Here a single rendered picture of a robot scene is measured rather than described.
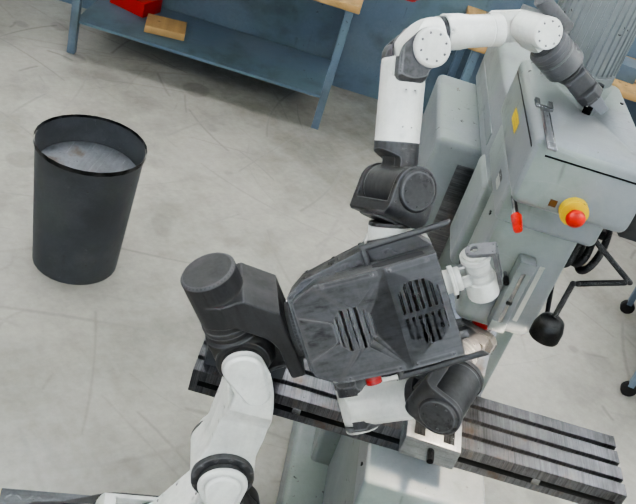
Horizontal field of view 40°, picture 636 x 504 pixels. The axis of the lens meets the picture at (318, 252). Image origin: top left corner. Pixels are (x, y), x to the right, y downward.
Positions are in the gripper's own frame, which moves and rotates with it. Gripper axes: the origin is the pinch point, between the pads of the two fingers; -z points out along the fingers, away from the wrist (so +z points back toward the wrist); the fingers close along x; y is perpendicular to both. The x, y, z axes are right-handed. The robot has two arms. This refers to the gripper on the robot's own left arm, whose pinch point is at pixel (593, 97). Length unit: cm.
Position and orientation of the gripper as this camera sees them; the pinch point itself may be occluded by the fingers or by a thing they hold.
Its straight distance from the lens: 201.5
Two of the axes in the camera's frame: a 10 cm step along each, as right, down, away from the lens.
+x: 1.0, 5.9, -8.0
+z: -7.0, -5.3, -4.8
